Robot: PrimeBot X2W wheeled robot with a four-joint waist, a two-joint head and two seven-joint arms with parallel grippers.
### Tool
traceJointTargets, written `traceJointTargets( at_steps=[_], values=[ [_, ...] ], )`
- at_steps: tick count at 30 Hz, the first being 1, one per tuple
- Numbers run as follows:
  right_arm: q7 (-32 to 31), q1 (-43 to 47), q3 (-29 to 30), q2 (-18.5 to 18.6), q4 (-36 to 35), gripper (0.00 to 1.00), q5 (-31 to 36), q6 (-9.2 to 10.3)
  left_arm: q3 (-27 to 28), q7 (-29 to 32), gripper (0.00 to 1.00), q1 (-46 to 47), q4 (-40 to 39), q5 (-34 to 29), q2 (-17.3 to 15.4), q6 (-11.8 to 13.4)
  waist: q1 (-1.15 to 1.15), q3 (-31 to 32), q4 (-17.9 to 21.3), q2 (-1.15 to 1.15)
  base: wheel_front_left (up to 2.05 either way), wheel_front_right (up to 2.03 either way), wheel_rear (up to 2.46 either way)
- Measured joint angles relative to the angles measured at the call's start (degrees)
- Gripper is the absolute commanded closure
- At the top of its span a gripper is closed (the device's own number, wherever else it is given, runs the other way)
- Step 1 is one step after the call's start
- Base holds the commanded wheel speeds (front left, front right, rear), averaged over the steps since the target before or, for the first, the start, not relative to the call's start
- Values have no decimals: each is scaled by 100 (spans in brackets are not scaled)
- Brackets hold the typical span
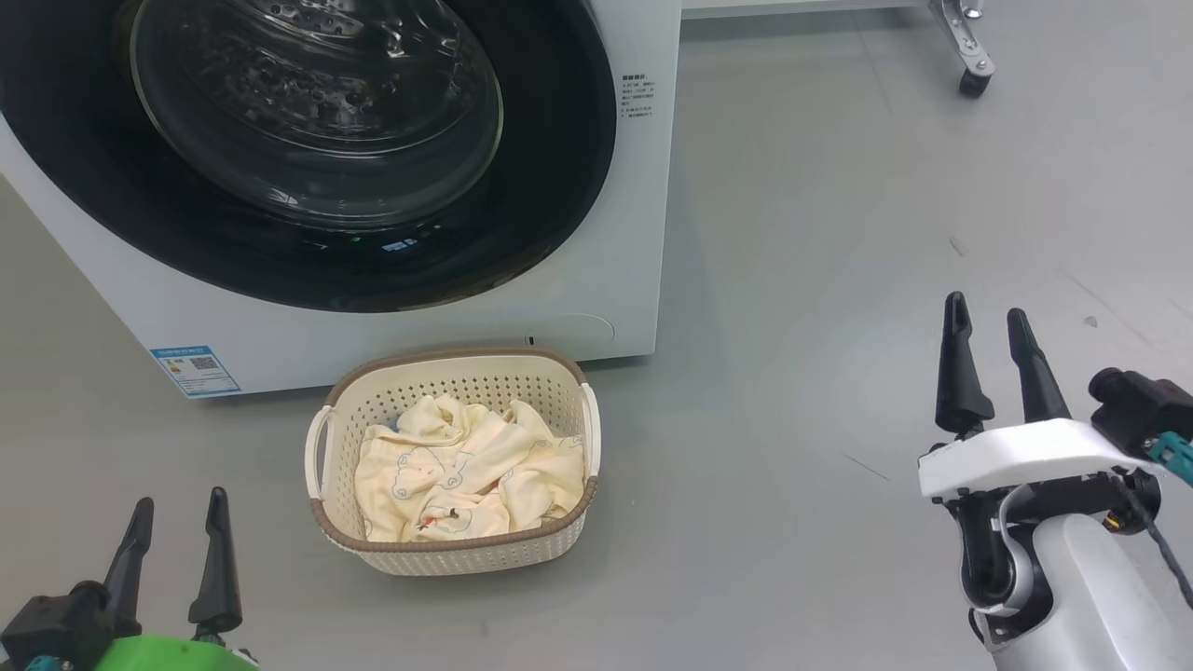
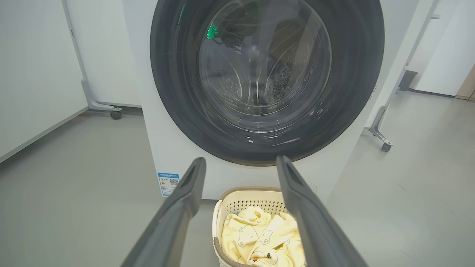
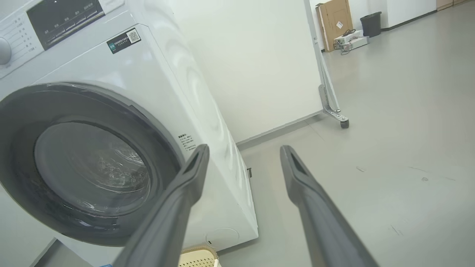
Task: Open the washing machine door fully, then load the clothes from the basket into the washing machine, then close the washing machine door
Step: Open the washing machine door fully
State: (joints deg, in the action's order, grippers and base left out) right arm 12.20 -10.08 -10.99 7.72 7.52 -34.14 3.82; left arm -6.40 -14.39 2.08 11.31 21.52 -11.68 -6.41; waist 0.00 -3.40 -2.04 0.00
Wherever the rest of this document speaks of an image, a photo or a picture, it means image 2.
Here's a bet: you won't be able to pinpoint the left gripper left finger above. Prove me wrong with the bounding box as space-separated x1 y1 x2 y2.
121 157 207 267

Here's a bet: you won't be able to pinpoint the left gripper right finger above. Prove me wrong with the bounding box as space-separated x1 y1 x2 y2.
276 155 368 267

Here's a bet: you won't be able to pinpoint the yellow bear print shirt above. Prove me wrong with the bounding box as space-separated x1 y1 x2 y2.
247 212 307 267

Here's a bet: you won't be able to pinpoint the yellow bear print pants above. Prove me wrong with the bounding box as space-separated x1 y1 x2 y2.
221 206 273 262

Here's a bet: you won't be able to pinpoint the dark round washing machine door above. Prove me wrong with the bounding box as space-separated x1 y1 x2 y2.
150 0 385 167

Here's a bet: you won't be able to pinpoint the cream perforated laundry basket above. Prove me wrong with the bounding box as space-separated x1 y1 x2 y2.
212 187 308 267

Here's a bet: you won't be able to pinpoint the white front-load washing machine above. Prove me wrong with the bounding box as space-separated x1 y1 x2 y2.
122 0 420 202

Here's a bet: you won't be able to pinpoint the blue energy label sticker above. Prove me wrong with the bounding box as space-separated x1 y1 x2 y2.
158 172 180 197

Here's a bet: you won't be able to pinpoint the white mobile partition panel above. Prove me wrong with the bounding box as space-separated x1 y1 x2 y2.
65 0 142 109
0 0 123 164
366 0 441 152

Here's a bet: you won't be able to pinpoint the steel perforated washer drum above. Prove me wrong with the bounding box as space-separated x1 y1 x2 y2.
199 0 332 116

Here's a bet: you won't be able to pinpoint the dark grey trash bin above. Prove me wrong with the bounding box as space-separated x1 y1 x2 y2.
399 70 418 92

